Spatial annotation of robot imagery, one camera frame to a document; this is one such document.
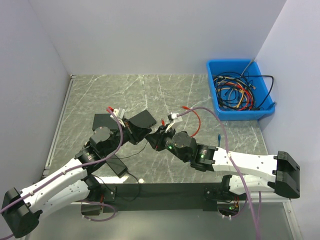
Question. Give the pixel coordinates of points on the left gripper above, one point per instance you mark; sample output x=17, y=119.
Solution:
x=136, y=134

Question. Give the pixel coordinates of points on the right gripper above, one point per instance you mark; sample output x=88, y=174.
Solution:
x=156, y=139

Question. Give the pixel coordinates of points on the black network switch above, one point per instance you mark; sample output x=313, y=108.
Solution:
x=104, y=120
x=144, y=119

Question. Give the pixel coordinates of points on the black power adapter with cord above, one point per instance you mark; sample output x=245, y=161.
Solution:
x=119, y=168

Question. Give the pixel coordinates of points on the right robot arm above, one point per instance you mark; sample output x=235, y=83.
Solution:
x=279, y=174

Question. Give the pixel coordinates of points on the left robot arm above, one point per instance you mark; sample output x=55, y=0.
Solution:
x=73, y=182

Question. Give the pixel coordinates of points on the blue plastic bin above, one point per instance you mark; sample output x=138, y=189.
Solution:
x=238, y=90

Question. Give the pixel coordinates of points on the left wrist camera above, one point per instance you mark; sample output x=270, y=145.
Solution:
x=117, y=114

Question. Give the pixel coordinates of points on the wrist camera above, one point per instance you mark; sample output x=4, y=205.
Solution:
x=117, y=114
x=174, y=121

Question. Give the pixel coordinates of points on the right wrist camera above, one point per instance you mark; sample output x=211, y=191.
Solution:
x=174, y=121

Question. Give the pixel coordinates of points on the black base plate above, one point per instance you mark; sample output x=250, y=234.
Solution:
x=163, y=196

